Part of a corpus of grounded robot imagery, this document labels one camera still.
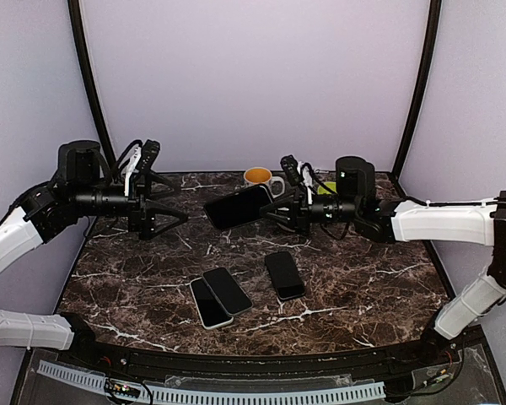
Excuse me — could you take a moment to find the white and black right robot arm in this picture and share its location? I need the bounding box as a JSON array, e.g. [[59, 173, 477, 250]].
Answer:
[[260, 155, 506, 366]]

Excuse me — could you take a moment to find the black right frame post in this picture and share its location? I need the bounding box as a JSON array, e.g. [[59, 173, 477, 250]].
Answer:
[[391, 0, 442, 181]]

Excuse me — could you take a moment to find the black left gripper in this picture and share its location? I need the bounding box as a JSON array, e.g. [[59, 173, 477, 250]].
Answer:
[[71, 169, 188, 240]]

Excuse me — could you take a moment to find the black phone grey case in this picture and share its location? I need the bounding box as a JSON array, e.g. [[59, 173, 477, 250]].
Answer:
[[202, 267, 253, 316]]

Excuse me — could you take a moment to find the black left frame post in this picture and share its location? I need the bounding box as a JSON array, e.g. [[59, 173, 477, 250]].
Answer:
[[67, 0, 116, 170]]

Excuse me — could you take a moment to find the black frame post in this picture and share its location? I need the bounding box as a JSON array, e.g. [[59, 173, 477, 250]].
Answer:
[[67, 0, 116, 170], [391, 0, 442, 181]]

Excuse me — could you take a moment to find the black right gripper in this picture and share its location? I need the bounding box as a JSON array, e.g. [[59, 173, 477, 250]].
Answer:
[[259, 185, 360, 236]]

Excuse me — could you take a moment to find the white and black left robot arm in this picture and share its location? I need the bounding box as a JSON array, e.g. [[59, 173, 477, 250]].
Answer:
[[0, 140, 188, 368]]

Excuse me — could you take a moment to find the black phone dark case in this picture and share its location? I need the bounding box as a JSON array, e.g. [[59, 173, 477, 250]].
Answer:
[[265, 251, 305, 301]]

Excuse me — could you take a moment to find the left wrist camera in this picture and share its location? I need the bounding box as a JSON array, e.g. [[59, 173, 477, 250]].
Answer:
[[124, 139, 160, 196]]

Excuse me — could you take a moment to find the white slotted cable duct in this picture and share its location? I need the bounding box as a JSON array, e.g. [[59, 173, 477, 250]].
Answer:
[[36, 360, 386, 404]]

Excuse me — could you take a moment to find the lime green bowl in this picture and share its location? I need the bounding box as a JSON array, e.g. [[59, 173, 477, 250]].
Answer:
[[317, 181, 337, 194]]

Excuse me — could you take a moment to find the black phone white case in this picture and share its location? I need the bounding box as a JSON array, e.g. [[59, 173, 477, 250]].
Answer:
[[190, 278, 234, 330]]

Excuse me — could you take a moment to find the white spotted mug orange inside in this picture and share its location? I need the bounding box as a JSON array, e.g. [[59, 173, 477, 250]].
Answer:
[[243, 167, 286, 197]]

